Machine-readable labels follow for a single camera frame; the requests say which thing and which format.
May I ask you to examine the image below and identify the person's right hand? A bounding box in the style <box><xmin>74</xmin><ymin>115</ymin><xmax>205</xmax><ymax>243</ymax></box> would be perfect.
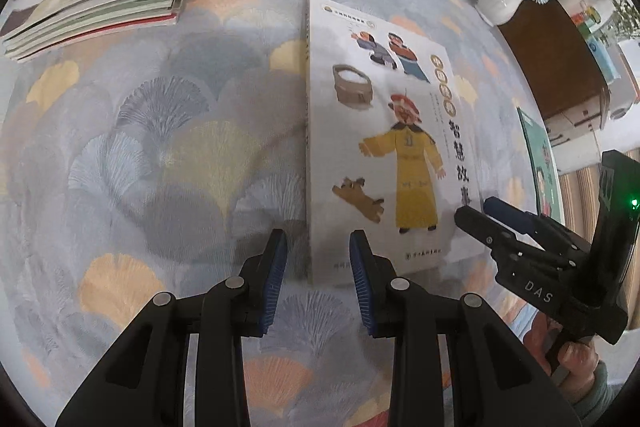
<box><xmin>557</xmin><ymin>340</ymin><xmax>599</xmax><ymax>389</ymax></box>

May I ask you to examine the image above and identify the green leafy sprig plant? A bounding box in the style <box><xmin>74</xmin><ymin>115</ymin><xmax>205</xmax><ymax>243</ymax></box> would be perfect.
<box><xmin>607</xmin><ymin>0</ymin><xmax>640</xmax><ymax>43</ymax></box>

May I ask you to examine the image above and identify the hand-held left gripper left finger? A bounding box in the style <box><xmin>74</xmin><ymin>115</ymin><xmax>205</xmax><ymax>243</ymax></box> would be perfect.
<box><xmin>55</xmin><ymin>228</ymin><xmax>290</xmax><ymax>427</ymax></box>

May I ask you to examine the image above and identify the person's right forearm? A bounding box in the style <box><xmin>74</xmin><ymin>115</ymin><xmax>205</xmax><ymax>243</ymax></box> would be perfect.
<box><xmin>560</xmin><ymin>359</ymin><xmax>611</xmax><ymax>420</ymax></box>

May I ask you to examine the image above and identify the colourful toy set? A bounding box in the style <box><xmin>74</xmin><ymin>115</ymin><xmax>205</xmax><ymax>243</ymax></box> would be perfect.
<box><xmin>570</xmin><ymin>4</ymin><xmax>623</xmax><ymax>83</ymax></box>

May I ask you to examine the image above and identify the white book yellow robed figure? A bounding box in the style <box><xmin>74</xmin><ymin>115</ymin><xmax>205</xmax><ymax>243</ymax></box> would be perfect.
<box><xmin>302</xmin><ymin>0</ymin><xmax>483</xmax><ymax>285</ymax></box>

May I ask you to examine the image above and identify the green book robed figure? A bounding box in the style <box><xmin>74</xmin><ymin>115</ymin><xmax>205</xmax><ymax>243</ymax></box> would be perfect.
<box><xmin>516</xmin><ymin>106</ymin><xmax>568</xmax><ymax>223</ymax></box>

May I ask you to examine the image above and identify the brown striped fabric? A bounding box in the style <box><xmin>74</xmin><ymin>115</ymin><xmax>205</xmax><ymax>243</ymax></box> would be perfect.
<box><xmin>557</xmin><ymin>147</ymin><xmax>640</xmax><ymax>258</ymax></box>

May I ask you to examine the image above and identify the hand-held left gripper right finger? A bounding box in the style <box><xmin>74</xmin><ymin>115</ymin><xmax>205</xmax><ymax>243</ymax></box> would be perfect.
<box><xmin>348</xmin><ymin>229</ymin><xmax>581</xmax><ymax>427</ymax></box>

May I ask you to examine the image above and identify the white cardboard box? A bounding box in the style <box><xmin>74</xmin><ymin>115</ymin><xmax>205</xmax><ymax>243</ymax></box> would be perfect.
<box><xmin>544</xmin><ymin>104</ymin><xmax>603</xmax><ymax>175</ymax></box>

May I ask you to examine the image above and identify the ginkgo leaf patterned cloth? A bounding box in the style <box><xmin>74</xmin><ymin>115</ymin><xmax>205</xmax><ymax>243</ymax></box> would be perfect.
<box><xmin>0</xmin><ymin>0</ymin><xmax>566</xmax><ymax>427</ymax></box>

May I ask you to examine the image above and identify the dark brown wooden cabinet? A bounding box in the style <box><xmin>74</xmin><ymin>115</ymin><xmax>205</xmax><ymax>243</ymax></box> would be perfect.
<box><xmin>497</xmin><ymin>0</ymin><xmax>612</xmax><ymax>120</ymax></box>

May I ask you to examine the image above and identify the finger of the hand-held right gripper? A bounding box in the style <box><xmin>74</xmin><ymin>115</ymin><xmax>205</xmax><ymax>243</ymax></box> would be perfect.
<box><xmin>454</xmin><ymin>206</ymin><xmax>522</xmax><ymax>259</ymax></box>
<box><xmin>482</xmin><ymin>196</ymin><xmax>567</xmax><ymax>239</ymax></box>

